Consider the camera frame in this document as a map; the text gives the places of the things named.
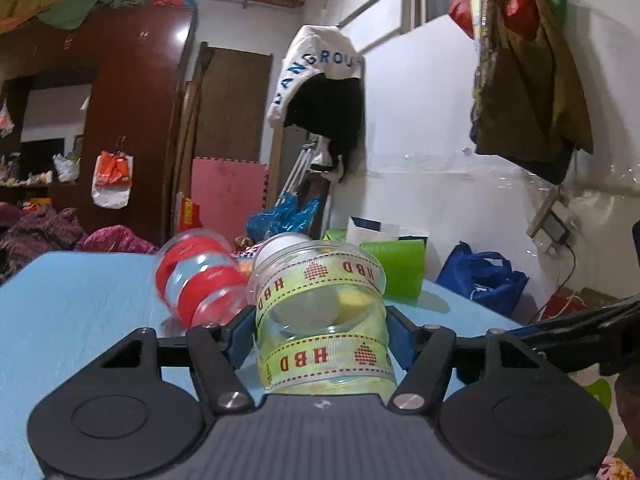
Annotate grey power adapter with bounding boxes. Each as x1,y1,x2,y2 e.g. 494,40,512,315
542,212,573,247

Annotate white hooded sweatshirt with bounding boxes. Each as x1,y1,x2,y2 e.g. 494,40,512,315
267,25,365,128

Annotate blue shopping bag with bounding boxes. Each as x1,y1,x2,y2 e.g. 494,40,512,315
436,241,530,317

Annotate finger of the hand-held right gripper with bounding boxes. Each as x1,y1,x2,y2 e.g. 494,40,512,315
517,297,640,377

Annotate colourful patterned cloth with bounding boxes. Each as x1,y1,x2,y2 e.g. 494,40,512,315
582,377,640,480

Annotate red cardboard box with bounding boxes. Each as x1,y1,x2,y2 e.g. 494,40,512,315
540,287,621,322

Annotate pink foam mat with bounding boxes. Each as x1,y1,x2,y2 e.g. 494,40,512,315
191,157,269,243

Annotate brown wooden wardrobe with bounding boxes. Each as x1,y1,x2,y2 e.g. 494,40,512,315
0,6,197,247

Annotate clear cup with red ribbon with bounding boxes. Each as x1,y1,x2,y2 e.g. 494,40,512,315
154,228,251,328

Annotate folded metal stand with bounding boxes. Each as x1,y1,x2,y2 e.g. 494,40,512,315
279,141,331,206

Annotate brown wooden board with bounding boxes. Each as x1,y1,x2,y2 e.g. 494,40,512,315
187,42,274,165

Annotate black garment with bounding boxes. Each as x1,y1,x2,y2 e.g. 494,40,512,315
283,74,367,177

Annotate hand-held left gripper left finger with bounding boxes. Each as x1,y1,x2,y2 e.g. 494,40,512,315
91,306,259,414

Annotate white paper bag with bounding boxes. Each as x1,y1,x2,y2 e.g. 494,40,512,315
346,216,430,247

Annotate green hanging bag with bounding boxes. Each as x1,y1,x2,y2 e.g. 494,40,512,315
545,0,568,31

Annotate brown hanging bag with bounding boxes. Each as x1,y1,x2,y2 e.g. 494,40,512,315
470,0,595,171

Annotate white and orange plastic bag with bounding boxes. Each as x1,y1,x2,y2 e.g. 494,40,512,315
90,150,135,210

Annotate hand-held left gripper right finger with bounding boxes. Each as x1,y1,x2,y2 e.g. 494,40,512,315
387,305,552,412

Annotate green plastic cup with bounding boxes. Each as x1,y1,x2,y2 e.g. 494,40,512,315
359,239,427,302

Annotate purple patterned blanket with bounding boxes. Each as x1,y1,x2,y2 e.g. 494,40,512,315
0,202,157,273

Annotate clear cup with yellow ribbon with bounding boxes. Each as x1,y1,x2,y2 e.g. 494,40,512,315
247,240,399,395

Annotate red plastic bag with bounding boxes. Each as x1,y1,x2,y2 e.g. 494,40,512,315
447,0,476,40

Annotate blue plastic bag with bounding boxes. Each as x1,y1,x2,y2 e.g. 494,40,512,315
246,194,322,242

